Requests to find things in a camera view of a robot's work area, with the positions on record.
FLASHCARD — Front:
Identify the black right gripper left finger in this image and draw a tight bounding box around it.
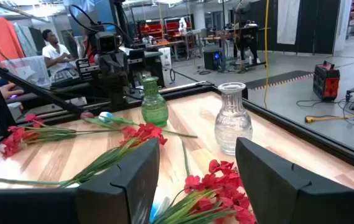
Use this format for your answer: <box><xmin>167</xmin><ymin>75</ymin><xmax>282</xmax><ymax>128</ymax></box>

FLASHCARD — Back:
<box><xmin>0</xmin><ymin>138</ymin><xmax>161</xmax><ymax>224</ymax></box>

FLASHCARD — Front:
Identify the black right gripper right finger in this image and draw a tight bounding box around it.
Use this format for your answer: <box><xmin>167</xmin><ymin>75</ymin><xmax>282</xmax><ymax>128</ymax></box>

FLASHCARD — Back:
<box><xmin>235</xmin><ymin>137</ymin><xmax>354</xmax><ymax>224</ymax></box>

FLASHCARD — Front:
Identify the red artificial flower bunch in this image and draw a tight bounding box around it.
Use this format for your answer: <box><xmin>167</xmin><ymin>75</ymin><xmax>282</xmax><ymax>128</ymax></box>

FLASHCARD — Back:
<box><xmin>150</xmin><ymin>159</ymin><xmax>258</xmax><ymax>224</ymax></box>
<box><xmin>1</xmin><ymin>113</ymin><xmax>126</xmax><ymax>160</ymax></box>
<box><xmin>0</xmin><ymin>123</ymin><xmax>169</xmax><ymax>190</ymax></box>

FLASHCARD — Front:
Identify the green glass vase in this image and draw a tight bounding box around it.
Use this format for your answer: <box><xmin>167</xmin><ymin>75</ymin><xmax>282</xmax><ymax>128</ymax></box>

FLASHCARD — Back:
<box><xmin>141</xmin><ymin>76</ymin><xmax>169</xmax><ymax>128</ymax></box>

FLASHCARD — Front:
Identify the clear glass vase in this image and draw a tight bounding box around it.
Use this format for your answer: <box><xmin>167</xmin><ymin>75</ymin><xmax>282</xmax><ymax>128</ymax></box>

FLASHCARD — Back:
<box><xmin>214</xmin><ymin>82</ymin><xmax>254</xmax><ymax>156</ymax></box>

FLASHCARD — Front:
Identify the backlit black keyboard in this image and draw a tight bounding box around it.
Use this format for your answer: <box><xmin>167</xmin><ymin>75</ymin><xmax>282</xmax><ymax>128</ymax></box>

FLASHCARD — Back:
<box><xmin>50</xmin><ymin>67</ymin><xmax>81</xmax><ymax>88</ymax></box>

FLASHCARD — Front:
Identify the white cabinet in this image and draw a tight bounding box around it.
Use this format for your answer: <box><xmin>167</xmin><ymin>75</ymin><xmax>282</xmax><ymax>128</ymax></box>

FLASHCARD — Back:
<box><xmin>157</xmin><ymin>46</ymin><xmax>174</xmax><ymax>87</ymax></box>

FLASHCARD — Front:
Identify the red storage rack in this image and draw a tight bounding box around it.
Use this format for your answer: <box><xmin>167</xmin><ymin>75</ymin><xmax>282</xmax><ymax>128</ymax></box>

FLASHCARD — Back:
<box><xmin>163</xmin><ymin>14</ymin><xmax>193</xmax><ymax>39</ymax></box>
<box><xmin>136</xmin><ymin>19</ymin><xmax>164</xmax><ymax>40</ymax></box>

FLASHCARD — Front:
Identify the person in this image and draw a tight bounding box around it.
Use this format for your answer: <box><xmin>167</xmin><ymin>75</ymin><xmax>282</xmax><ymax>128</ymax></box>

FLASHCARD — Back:
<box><xmin>40</xmin><ymin>29</ymin><xmax>75</xmax><ymax>77</ymax></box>

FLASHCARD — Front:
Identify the wooden workbench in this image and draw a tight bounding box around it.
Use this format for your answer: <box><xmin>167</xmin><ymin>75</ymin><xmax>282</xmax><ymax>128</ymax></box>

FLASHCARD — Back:
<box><xmin>145</xmin><ymin>29</ymin><xmax>204</xmax><ymax>62</ymax></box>

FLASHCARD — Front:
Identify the clear plastic bin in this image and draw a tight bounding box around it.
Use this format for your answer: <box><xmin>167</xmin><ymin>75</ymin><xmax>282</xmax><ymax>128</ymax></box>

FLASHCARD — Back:
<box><xmin>1</xmin><ymin>55</ymin><xmax>52</xmax><ymax>90</ymax></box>

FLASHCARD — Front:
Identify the white figure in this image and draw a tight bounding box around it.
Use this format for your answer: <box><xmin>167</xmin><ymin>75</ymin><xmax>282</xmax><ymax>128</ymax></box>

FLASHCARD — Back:
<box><xmin>178</xmin><ymin>17</ymin><xmax>189</xmax><ymax>35</ymax></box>

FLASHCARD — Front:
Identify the grey tarp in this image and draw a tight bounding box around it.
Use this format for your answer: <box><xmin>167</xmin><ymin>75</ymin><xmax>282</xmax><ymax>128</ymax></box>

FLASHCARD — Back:
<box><xmin>12</xmin><ymin>23</ymin><xmax>39</xmax><ymax>58</ymax></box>

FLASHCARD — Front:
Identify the black computer tower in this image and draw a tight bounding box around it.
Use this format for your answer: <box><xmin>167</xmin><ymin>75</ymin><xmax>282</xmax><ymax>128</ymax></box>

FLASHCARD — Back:
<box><xmin>203</xmin><ymin>49</ymin><xmax>225</xmax><ymax>72</ymax></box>

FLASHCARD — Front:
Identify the person's hand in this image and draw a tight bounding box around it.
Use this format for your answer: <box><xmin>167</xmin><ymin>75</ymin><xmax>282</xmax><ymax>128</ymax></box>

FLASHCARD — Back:
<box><xmin>0</xmin><ymin>82</ymin><xmax>25</xmax><ymax>101</ymax></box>

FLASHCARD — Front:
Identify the large hazard-striped black floor mat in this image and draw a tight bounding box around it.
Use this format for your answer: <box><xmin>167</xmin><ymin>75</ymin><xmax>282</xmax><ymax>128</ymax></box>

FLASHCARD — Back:
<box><xmin>244</xmin><ymin>70</ymin><xmax>315</xmax><ymax>91</ymax></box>

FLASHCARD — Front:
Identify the red black power station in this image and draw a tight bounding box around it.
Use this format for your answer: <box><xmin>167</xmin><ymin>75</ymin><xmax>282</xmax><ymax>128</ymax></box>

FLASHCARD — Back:
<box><xmin>312</xmin><ymin>60</ymin><xmax>341</xmax><ymax>102</ymax></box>

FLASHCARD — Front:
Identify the black workbench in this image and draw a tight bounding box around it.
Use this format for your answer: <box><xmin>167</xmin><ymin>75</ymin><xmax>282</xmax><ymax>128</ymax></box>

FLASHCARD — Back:
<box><xmin>203</xmin><ymin>24</ymin><xmax>271</xmax><ymax>70</ymax></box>

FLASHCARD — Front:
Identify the white hanging sheet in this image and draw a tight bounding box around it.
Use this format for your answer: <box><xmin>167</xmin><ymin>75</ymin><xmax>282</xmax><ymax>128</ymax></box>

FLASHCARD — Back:
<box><xmin>276</xmin><ymin>0</ymin><xmax>301</xmax><ymax>45</ymax></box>

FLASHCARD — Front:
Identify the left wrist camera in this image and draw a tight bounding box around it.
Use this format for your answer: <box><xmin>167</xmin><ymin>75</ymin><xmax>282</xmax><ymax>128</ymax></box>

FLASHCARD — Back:
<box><xmin>95</xmin><ymin>30</ymin><xmax>119</xmax><ymax>54</ymax></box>

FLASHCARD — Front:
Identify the yellow cord with plug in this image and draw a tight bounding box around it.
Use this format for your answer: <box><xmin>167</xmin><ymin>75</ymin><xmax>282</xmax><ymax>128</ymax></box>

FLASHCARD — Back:
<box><xmin>304</xmin><ymin>106</ymin><xmax>354</xmax><ymax>124</ymax></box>

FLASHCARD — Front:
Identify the yellow hanging power cord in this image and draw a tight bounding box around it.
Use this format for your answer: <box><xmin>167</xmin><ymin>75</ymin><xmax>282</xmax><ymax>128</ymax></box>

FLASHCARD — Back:
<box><xmin>262</xmin><ymin>0</ymin><xmax>271</xmax><ymax>109</ymax></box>

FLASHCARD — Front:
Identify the black partition wall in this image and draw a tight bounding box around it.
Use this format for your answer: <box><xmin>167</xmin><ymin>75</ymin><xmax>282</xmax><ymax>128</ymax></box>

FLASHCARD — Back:
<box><xmin>248</xmin><ymin>0</ymin><xmax>342</xmax><ymax>56</ymax></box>

